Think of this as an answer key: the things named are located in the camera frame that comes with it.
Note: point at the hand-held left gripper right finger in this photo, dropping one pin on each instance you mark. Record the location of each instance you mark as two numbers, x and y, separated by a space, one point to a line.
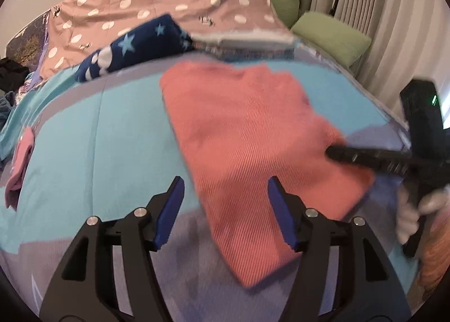
281 213

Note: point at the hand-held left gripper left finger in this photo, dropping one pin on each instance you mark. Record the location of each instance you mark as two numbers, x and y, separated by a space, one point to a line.
170 213

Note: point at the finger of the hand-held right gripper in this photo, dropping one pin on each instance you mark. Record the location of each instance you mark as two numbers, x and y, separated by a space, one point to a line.
365 158

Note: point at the pink knit garment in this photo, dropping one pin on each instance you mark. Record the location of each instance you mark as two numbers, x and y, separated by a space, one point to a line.
246 132

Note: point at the patterned folded clothes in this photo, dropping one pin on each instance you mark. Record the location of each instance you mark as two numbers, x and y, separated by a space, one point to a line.
256 54

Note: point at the dark clothes pile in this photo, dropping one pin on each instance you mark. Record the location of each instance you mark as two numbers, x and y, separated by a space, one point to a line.
12 74

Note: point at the person's right hand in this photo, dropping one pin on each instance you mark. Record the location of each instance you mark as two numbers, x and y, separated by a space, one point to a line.
407 216

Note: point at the blue and purple bedsheet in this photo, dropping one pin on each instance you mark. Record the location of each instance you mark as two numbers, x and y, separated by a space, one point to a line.
98 139

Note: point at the beige curtain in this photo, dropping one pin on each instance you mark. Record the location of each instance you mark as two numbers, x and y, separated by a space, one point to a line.
386 9

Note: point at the large green pillow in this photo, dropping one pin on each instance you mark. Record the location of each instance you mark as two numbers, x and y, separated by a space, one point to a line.
334 39

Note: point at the orange cloth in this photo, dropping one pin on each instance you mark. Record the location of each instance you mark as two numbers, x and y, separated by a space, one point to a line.
437 258

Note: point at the small pink cloth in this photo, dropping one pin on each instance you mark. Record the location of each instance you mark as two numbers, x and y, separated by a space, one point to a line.
21 160

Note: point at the grey folded cloth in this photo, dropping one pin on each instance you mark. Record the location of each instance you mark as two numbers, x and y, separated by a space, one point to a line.
246 40

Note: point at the navy star blanket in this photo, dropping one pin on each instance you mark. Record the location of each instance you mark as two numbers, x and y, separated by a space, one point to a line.
140 44

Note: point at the small green pillow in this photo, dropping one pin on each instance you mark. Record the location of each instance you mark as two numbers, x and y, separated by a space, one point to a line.
283 2

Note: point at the blue knitted cloth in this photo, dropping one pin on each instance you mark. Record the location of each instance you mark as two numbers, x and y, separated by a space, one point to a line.
6 107

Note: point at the dark patterned cloth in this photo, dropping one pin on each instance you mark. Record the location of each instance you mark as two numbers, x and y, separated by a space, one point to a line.
30 40

